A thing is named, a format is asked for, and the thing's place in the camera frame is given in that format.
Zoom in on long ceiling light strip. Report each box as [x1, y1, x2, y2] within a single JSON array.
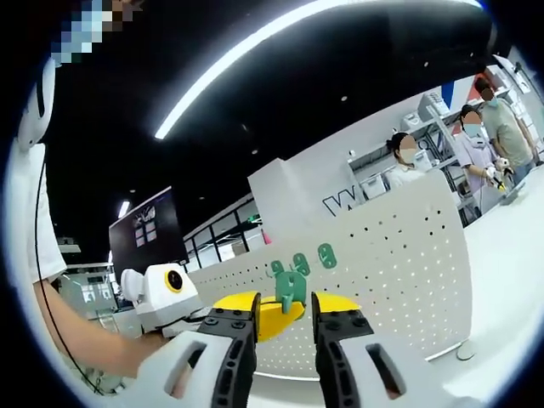
[[154, 0, 485, 140]]

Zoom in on white perforated mounting plate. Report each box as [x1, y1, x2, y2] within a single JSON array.
[[186, 171, 479, 380]]

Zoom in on thin black cable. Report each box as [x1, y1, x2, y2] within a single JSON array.
[[34, 161, 105, 396]]

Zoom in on metal shelving unit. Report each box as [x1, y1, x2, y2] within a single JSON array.
[[347, 67, 536, 226]]

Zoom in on person's white shirt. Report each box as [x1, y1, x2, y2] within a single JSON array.
[[6, 144, 68, 294]]

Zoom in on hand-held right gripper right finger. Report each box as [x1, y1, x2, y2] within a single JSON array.
[[311, 290, 426, 408]]

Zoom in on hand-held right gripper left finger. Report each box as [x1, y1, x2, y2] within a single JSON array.
[[138, 291, 263, 408]]

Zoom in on large black wall display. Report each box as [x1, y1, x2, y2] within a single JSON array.
[[108, 185, 191, 273]]

